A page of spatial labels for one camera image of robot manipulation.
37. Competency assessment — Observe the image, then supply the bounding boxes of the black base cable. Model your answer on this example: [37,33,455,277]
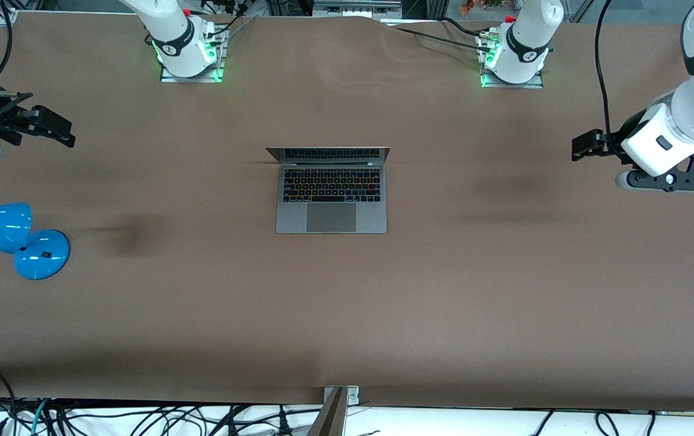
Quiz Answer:
[205,0,258,46]

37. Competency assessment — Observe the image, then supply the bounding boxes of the blue desk lamp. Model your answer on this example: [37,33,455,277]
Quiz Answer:
[0,202,71,281]

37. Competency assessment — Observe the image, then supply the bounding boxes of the black cable on table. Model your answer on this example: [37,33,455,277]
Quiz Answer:
[391,26,488,50]
[441,17,482,37]

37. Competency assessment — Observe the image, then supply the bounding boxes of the metal table edge bracket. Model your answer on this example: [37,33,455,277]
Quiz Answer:
[308,385,360,436]

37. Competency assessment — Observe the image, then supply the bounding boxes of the teal floor cable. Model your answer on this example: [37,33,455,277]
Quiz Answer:
[29,398,52,436]

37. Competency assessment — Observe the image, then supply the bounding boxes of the grey device behind table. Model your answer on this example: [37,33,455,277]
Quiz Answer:
[312,0,403,19]

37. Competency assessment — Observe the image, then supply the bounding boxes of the grey laptop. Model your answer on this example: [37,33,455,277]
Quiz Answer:
[265,147,391,235]

